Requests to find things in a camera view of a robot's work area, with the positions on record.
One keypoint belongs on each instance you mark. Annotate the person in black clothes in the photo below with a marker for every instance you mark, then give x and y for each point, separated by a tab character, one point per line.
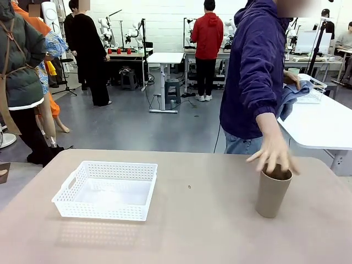
88	49

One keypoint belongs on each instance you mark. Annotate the tall black tripod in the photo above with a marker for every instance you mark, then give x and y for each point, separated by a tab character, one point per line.
319	41

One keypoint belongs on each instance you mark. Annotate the black tripod stand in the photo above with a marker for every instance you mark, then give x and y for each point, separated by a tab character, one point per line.
65	88

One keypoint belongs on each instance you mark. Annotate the white round fan base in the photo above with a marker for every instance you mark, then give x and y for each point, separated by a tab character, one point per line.
6	141

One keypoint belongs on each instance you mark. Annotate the wood-topped table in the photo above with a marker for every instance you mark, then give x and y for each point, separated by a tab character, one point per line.
316	59

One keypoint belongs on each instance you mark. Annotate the person's left hand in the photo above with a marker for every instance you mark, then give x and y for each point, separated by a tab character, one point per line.
292	79

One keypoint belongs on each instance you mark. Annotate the person in black top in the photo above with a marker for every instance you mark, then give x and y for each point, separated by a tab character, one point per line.
328	26

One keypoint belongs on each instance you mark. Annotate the white height-adjustable desk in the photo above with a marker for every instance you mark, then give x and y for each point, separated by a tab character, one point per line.
165	57

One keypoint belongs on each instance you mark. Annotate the seated person in grey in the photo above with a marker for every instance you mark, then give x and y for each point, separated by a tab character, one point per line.
345	38

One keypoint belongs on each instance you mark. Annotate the figure in orange clothes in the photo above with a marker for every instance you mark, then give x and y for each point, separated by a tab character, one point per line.
33	22

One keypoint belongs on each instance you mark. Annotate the black power strip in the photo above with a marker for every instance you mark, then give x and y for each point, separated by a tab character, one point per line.
188	95

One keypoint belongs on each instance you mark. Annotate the dark plastic stool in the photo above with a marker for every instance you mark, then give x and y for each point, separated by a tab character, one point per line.
128	77

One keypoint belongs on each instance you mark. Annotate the blue cleaning cloth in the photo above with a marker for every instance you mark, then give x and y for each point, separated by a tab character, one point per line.
291	96

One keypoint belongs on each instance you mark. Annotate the white perforated plastic basket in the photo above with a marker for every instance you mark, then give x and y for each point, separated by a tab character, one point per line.
110	211

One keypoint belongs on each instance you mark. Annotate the brown flat object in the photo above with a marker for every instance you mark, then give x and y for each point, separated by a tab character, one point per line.
4	171

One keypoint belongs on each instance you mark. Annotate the grey plastic stool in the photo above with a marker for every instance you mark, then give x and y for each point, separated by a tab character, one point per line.
172	82

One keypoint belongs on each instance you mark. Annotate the person in purple hoodie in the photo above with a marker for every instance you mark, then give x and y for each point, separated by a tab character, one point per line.
253	68

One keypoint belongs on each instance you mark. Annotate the figure in green puffer jacket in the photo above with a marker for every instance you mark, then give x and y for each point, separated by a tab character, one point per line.
19	68

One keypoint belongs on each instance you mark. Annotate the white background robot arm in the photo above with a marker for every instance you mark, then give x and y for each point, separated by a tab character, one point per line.
189	30
229	28
291	34
105	30
134	31

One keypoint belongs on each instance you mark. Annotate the person's right forearm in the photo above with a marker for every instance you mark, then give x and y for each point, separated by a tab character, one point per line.
270	126

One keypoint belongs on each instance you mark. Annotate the white board panel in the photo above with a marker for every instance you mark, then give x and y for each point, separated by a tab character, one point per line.
306	42

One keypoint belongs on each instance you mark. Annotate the grey workbench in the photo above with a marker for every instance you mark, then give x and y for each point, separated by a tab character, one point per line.
189	53

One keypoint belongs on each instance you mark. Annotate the dark workbench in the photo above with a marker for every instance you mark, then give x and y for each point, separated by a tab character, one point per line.
126	56

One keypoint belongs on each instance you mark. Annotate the person in red hoodie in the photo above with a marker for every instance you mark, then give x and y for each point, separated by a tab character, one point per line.
207	35

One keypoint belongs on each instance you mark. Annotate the person's right hand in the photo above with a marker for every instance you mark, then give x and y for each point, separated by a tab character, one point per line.
275	154

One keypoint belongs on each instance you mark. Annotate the beige tall cup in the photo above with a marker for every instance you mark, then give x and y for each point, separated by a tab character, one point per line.
270	198

